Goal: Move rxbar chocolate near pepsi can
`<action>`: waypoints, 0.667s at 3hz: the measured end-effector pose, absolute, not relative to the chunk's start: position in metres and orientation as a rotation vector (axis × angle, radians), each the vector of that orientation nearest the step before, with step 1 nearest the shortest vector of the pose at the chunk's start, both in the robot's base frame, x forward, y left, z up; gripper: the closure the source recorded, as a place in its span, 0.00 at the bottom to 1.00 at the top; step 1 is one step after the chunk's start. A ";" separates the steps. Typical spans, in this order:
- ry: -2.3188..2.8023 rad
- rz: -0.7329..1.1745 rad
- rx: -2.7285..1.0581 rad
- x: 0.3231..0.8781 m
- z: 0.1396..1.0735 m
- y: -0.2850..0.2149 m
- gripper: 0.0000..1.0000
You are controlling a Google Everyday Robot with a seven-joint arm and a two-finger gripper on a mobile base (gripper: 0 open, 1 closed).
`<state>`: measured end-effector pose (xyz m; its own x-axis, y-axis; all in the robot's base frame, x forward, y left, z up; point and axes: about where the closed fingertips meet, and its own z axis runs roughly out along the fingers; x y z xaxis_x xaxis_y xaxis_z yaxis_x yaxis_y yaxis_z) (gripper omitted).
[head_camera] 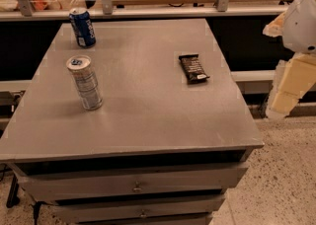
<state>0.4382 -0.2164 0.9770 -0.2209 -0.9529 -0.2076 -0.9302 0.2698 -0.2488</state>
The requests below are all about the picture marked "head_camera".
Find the grey drawer cabinet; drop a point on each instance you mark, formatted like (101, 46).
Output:
(150, 116)

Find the top drawer with knob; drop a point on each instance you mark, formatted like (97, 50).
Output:
(133, 181)

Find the black rxbar chocolate bar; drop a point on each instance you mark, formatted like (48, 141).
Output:
(192, 68)

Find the drawer with knob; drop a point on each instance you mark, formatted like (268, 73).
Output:
(133, 181)
(141, 208)

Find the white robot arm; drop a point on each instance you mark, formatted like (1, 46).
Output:
(299, 28)

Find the blue pepsi can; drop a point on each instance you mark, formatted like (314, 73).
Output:
(82, 26)

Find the middle drawer with knob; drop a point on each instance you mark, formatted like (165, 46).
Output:
(141, 208)

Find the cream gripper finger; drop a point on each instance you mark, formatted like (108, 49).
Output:
(293, 79)
(274, 28)

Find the metal shelf rail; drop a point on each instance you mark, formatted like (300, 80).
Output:
(150, 13)

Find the silver energy drink can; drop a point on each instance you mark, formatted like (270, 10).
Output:
(85, 80)

